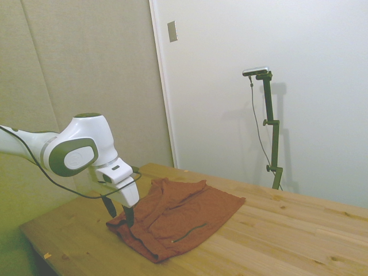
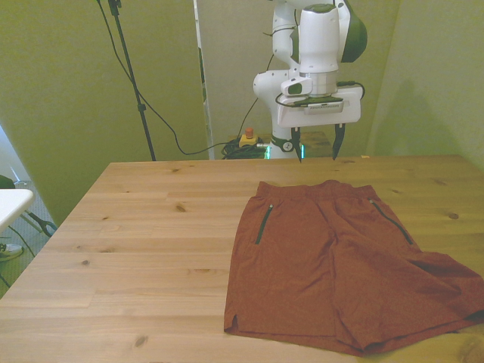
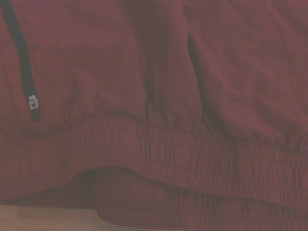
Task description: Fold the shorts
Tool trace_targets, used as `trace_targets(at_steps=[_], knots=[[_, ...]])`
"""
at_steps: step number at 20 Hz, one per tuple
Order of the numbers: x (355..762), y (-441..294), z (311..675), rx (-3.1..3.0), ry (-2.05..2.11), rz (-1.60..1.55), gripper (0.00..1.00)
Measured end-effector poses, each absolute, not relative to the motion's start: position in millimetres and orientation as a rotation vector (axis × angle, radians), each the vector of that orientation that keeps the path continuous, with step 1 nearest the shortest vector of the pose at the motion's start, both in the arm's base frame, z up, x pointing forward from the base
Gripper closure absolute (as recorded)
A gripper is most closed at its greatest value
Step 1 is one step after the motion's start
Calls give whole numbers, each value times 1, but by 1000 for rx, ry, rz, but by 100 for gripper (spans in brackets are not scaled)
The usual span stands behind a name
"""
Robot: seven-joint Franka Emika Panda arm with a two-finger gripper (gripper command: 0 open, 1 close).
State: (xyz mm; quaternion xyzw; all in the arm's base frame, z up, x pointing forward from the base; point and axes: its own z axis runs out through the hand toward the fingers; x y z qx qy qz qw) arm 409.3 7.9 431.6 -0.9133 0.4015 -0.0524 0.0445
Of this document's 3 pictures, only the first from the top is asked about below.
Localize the grey wall switch plate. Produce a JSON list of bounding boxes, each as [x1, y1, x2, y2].
[[167, 20, 179, 43]]

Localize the rust red shorts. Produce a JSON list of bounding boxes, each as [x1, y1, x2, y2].
[[105, 178, 246, 263]]

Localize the white door frame trim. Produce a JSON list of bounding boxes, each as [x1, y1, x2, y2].
[[148, 0, 179, 169]]

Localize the dark green camera stand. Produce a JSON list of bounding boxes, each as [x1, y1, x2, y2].
[[255, 71, 284, 190]]

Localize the silver camera on stand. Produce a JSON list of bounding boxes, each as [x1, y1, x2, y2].
[[242, 66, 271, 77]]

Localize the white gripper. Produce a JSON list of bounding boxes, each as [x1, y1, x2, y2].
[[102, 175, 140, 228]]

